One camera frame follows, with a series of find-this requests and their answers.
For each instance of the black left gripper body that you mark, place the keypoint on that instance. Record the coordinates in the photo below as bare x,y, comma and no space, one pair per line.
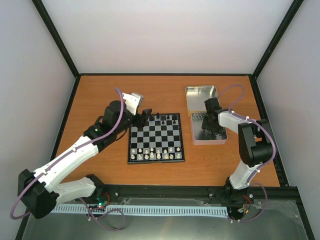
138,123

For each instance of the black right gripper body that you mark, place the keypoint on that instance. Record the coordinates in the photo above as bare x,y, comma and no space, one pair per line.
212,127

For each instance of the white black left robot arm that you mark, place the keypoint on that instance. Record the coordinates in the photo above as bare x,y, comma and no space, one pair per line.
41,190

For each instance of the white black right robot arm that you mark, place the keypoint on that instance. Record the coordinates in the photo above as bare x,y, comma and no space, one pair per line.
256,145

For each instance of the black chess pieces in tin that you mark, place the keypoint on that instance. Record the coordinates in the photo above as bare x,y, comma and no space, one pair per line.
213,136

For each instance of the pink metal tin base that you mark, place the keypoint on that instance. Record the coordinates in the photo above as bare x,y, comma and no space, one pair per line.
199,136

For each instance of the gold metal tin lid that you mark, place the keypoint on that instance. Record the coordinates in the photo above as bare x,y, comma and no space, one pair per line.
196,95

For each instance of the black white chessboard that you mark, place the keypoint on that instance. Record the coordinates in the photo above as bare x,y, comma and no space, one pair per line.
157,136

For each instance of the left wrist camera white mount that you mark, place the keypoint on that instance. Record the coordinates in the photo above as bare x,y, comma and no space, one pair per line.
133,101

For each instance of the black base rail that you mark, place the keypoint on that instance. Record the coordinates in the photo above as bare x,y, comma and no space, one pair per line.
117,191

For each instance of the light blue cable duct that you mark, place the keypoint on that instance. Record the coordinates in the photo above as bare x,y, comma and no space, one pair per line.
163,211

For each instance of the black left frame post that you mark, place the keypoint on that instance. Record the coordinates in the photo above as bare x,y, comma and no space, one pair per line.
48,22

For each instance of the black frame post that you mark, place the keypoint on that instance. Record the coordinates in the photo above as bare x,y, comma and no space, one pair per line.
48,22
283,26

